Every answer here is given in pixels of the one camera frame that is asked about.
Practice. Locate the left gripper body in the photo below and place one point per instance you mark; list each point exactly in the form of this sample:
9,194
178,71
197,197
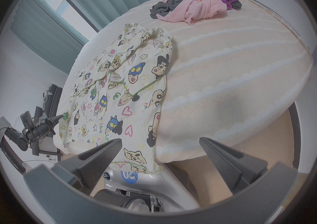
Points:
40,131

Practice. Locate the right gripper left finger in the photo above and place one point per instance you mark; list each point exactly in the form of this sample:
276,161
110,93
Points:
99,161

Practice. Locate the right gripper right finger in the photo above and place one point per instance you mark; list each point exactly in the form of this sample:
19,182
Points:
235,168

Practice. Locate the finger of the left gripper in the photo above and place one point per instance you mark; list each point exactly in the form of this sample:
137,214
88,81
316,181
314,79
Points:
56,119

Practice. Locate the white printed pyjama top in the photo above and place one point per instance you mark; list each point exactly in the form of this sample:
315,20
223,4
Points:
116,81

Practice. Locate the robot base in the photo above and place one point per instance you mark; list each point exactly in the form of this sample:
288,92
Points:
141,180

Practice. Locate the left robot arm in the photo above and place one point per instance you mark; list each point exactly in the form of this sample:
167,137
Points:
14,136

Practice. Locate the bed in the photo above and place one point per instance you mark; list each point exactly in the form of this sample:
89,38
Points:
223,56

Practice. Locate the pile of clothes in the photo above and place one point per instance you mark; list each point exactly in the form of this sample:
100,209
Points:
198,7

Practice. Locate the window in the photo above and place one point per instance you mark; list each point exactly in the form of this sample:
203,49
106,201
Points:
66,7

